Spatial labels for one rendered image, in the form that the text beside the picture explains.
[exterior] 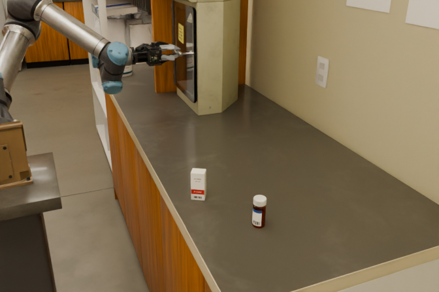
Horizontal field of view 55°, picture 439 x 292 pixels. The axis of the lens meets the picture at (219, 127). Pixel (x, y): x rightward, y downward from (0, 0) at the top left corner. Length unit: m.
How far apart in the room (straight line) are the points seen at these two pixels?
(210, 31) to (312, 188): 0.79
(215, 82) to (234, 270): 1.00
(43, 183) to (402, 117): 1.12
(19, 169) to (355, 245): 0.95
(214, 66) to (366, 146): 0.68
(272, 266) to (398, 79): 0.73
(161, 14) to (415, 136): 1.24
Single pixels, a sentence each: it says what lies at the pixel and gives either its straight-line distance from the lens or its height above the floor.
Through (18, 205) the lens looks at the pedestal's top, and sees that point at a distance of 1.30.
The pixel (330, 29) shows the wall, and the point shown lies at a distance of 1.67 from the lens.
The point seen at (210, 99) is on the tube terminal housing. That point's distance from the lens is 1.81.
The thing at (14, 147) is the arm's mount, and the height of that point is 1.06.
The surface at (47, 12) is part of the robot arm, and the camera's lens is 1.65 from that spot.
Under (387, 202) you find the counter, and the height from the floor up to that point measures 0.94.
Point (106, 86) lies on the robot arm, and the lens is 1.64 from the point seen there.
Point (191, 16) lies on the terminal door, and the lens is 1.74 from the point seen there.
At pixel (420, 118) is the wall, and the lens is 1.38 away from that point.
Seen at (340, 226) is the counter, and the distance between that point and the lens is 1.16.
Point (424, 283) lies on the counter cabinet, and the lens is 1.23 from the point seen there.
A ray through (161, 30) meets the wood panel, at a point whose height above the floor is 1.25.
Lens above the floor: 1.58
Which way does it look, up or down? 22 degrees down
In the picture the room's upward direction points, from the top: 1 degrees clockwise
